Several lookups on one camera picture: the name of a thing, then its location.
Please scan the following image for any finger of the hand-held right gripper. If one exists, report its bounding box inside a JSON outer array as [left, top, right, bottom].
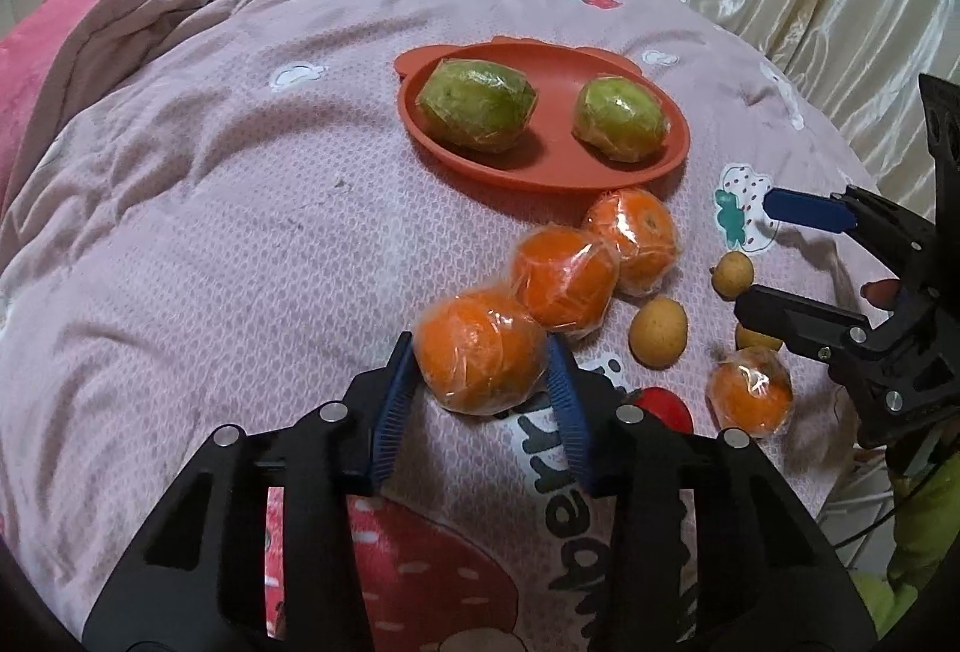
[[763, 185, 942, 293], [733, 284, 897, 372]]

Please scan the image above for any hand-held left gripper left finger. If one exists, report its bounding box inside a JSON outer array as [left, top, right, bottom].
[[82, 331, 415, 652]]

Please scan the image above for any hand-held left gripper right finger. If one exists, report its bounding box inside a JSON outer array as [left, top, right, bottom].
[[544, 333, 878, 652]]

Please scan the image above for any yellow longan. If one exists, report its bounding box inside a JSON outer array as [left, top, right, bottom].
[[711, 250, 754, 300], [628, 298, 689, 368], [735, 322, 785, 353]]

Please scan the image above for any small orange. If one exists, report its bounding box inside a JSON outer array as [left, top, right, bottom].
[[706, 348, 794, 437]]

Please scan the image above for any red tomato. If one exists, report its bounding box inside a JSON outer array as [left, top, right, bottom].
[[628, 386, 695, 434]]

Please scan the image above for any orange bear-shaped plate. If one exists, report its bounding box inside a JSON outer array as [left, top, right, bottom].
[[393, 38, 691, 195]]

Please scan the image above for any small wrapped green guava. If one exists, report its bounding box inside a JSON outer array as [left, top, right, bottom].
[[572, 76, 667, 164]]

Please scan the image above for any printed lilac blanket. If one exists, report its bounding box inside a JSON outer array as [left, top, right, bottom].
[[0, 0, 893, 652]]

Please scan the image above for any large wrapped green guava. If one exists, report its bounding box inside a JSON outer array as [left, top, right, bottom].
[[416, 61, 539, 154]]

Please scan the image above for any pink blanket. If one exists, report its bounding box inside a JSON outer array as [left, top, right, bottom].
[[0, 0, 271, 195]]

